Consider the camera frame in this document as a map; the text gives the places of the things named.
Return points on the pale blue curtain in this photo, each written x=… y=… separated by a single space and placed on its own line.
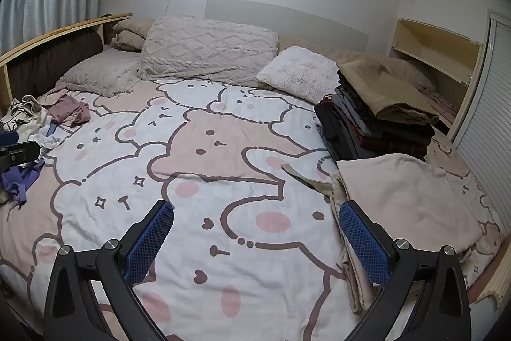
x=48 y=9

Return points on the grey beige textured pillow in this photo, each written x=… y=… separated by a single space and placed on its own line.
x=99 y=73

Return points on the fluffy beige blanket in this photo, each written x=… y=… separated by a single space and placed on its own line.
x=207 y=45

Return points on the plain beige pillows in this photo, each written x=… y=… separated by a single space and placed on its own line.
x=129 y=35

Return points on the beige trousers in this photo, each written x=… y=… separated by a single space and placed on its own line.
x=351 y=277

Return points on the stack of dark folded clothes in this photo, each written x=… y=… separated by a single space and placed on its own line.
x=359 y=137

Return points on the white printed garment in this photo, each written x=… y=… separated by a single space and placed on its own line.
x=24 y=113

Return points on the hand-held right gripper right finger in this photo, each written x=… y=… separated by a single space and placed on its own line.
x=365 y=245

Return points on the olive folded garment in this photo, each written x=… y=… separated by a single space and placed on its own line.
x=383 y=89

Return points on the mauve crumpled garment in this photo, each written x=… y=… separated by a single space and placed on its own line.
x=70 y=109

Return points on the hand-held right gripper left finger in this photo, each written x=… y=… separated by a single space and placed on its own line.
x=149 y=241

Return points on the cream ribbed bed frame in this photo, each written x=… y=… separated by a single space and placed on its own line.
x=493 y=287

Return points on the white shutter door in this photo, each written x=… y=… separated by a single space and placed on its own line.
x=491 y=105

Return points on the bear printed blanket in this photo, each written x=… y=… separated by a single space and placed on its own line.
x=223 y=173

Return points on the pink folded bedding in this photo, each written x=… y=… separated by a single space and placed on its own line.
x=439 y=101

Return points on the purple garment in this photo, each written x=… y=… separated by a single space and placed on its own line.
x=18 y=181

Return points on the white headboard panel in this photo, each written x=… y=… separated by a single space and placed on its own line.
x=299 y=17

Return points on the cream wall shelf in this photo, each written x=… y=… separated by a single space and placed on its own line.
x=435 y=41

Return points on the white fluffy cushion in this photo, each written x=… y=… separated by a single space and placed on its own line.
x=297 y=69

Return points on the brown padded panel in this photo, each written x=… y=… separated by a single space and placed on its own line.
x=48 y=61

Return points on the light wooden bed rail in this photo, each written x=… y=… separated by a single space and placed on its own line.
x=52 y=32

